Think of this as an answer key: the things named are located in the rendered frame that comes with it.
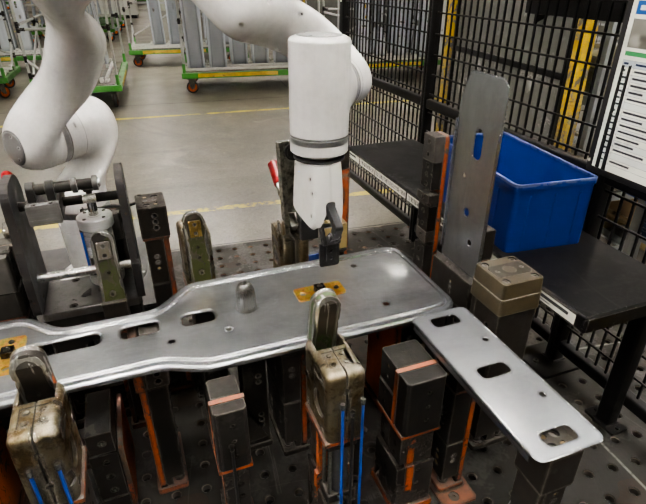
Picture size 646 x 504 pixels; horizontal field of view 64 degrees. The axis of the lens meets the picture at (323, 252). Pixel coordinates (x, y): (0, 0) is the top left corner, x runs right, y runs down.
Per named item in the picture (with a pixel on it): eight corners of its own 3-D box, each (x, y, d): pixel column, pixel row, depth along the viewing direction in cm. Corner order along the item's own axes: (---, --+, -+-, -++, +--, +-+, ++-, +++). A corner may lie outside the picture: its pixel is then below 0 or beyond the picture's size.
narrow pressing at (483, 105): (474, 283, 89) (508, 79, 73) (438, 253, 99) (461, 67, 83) (477, 282, 90) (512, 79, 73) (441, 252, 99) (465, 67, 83)
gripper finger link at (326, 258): (318, 226, 76) (318, 265, 79) (326, 236, 74) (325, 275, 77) (338, 223, 77) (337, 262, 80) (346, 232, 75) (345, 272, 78)
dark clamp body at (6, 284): (15, 451, 95) (-59, 273, 77) (23, 402, 106) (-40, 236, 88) (77, 435, 98) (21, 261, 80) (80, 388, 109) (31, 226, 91)
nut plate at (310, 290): (299, 302, 84) (299, 296, 84) (292, 290, 87) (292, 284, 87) (347, 292, 87) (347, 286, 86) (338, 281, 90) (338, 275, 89)
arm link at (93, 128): (43, 212, 118) (6, 108, 105) (109, 182, 131) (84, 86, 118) (76, 224, 112) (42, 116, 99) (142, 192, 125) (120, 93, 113)
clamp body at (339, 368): (317, 568, 77) (315, 393, 60) (293, 501, 86) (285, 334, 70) (372, 546, 79) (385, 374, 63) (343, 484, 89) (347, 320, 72)
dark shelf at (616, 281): (582, 336, 77) (587, 319, 75) (345, 156, 150) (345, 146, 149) (688, 305, 83) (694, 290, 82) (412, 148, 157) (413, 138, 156)
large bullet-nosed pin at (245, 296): (239, 322, 82) (236, 287, 79) (235, 312, 85) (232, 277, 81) (259, 318, 83) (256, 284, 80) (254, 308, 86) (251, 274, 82)
